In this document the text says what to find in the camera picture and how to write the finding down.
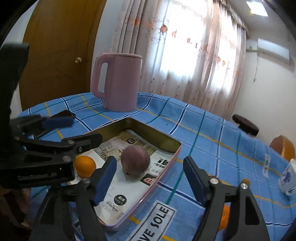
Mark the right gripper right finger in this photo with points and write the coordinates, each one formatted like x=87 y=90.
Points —
x=245 y=221

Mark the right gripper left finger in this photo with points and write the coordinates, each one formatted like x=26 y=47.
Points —
x=53 y=220

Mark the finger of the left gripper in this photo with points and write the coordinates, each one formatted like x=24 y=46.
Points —
x=25 y=125
x=67 y=147

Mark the small orange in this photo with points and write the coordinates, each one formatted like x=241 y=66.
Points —
x=84 y=166

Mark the large orange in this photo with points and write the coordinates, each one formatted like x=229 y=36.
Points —
x=224 y=218

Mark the large purple round fruit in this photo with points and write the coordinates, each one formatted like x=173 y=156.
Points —
x=135 y=160

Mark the small brown longan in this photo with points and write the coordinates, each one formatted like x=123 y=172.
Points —
x=245 y=181

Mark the person's left hand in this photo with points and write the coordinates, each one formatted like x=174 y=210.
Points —
x=15 y=205

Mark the black smartphone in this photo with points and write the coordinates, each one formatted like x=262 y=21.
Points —
x=62 y=119

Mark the blue plaid tablecloth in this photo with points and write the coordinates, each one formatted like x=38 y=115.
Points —
x=217 y=146

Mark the paper leaflet in tin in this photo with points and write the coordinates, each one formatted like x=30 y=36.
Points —
x=126 y=190

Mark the pink metal tin box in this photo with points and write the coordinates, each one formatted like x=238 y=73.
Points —
x=152 y=135

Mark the dark round stool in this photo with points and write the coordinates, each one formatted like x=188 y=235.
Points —
x=245 y=125

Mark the pink electric kettle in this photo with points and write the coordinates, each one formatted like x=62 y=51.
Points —
x=121 y=81

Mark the white blue-patterned mug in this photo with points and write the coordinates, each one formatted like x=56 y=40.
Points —
x=287 y=181

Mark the brown leather chair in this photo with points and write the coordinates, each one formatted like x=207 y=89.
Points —
x=284 y=147

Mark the brass door knob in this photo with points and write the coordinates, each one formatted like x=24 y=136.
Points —
x=78 y=60

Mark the wooden door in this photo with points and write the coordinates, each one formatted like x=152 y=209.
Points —
x=58 y=32

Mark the floral sheer curtain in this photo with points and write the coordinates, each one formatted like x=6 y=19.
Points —
x=193 y=51

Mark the white air conditioner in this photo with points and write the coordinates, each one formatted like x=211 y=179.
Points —
x=274 y=50

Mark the ceiling light panel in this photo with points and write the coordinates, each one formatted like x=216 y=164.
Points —
x=256 y=8

